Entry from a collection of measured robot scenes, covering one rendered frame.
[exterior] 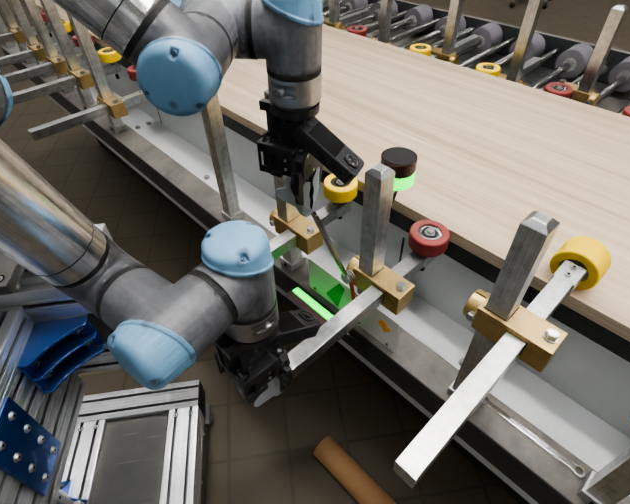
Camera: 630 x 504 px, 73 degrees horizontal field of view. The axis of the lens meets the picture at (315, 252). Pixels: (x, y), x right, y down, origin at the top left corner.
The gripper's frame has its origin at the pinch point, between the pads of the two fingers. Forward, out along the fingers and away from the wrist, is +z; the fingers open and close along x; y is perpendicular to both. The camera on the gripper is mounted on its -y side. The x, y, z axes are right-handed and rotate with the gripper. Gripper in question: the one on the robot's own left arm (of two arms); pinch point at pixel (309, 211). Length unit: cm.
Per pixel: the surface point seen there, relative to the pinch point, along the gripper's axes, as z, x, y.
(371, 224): 1.1, -2.6, -10.8
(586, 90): 13, -106, -47
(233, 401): 102, 2, 31
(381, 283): 13.7, -1.3, -14.6
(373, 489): 92, 10, -25
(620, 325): 10, -7, -54
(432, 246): 10.1, -11.6, -21.1
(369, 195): -4.7, -3.0, -9.7
